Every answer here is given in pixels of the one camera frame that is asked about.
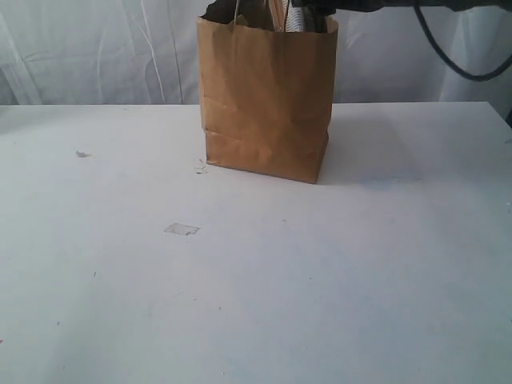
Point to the long pasta packet dark blue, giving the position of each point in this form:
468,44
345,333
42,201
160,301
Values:
299,16

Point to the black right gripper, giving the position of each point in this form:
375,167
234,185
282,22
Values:
329,7

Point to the brown paper shopping bag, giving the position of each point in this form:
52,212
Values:
265,96

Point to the yellow grain bottle white cap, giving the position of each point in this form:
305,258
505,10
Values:
242,20

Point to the white backdrop curtain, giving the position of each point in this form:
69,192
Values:
145,52

